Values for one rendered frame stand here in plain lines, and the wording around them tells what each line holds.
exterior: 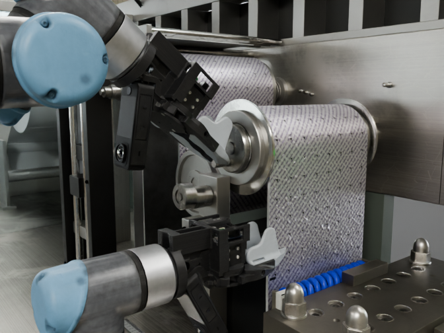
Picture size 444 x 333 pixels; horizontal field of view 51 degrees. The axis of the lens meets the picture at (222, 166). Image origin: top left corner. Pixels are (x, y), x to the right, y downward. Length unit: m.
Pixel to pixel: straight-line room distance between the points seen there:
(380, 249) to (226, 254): 0.44
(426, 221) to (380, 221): 2.19
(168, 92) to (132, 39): 0.09
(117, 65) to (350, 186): 0.45
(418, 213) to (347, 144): 2.37
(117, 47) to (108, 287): 0.27
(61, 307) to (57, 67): 0.25
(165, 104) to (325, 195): 0.32
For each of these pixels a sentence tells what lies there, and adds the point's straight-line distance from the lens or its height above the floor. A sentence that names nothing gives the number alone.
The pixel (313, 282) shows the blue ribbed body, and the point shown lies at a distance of 0.77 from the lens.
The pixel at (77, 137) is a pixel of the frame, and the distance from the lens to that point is 0.99.
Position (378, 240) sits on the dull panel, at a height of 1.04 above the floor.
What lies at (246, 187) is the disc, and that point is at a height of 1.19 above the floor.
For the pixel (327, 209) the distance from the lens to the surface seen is 0.80.
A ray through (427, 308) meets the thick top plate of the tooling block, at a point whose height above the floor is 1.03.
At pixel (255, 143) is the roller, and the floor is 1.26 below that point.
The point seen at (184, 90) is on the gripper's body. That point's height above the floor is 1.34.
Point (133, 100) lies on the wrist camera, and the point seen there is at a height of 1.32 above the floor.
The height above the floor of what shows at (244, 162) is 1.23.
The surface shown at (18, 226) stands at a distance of 1.62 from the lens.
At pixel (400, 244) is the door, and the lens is 3.25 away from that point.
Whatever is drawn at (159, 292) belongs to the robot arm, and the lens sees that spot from 0.57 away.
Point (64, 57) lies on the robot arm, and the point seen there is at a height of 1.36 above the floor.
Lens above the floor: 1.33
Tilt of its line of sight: 9 degrees down
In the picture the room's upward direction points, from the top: straight up
